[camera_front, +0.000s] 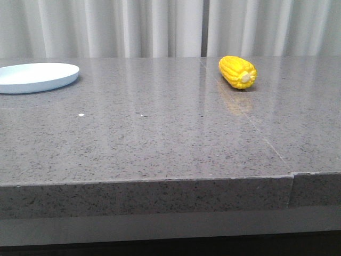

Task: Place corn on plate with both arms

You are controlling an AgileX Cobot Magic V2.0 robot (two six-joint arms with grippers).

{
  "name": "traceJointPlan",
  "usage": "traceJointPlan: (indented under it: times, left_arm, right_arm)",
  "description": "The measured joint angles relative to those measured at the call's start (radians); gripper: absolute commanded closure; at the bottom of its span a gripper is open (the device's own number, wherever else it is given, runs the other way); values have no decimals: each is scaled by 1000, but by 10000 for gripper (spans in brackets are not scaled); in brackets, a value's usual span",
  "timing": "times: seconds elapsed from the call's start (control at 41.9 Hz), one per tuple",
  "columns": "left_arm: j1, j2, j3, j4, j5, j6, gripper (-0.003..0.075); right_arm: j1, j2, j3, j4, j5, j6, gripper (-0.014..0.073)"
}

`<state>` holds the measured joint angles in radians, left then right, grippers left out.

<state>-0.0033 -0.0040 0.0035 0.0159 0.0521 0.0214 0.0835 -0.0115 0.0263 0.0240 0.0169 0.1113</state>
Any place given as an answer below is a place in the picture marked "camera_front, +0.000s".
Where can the light blue round plate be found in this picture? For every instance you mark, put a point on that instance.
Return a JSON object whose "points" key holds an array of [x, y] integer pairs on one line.
{"points": [[37, 77]]}

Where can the yellow toy corn cob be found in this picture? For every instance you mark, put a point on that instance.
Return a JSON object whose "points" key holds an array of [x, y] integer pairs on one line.
{"points": [[238, 72]]}

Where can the white pleated curtain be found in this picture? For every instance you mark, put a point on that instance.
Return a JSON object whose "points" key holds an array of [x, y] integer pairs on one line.
{"points": [[52, 29]]}

